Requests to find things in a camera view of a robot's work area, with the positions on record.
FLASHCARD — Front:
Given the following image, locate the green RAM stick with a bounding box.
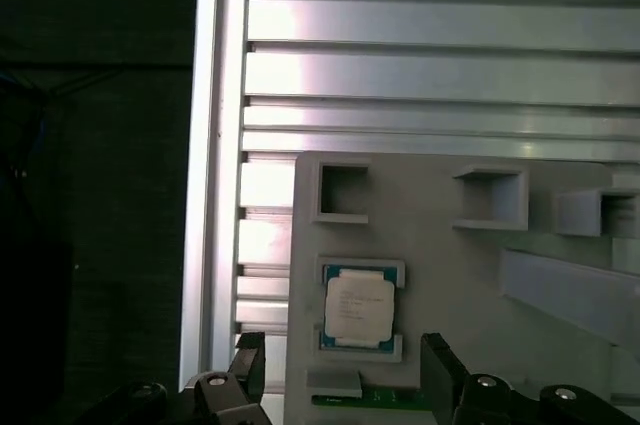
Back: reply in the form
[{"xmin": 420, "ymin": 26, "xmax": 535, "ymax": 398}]
[{"xmin": 312, "ymin": 391, "xmax": 432, "ymax": 409}]

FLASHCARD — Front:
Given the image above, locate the silver CPU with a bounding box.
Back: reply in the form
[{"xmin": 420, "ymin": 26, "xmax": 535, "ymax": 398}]
[{"xmin": 319, "ymin": 264, "xmax": 402, "ymax": 349}]

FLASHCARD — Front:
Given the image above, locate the grey parts rack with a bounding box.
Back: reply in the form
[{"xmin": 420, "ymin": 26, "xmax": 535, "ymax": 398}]
[{"xmin": 285, "ymin": 149, "xmax": 640, "ymax": 425}]

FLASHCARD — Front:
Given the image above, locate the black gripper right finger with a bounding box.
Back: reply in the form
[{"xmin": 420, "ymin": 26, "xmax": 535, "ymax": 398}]
[{"xmin": 420, "ymin": 332, "xmax": 629, "ymax": 425}]

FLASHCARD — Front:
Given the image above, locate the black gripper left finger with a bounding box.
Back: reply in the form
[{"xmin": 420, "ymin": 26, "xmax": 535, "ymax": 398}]
[{"xmin": 87, "ymin": 331, "xmax": 271, "ymax": 425}]

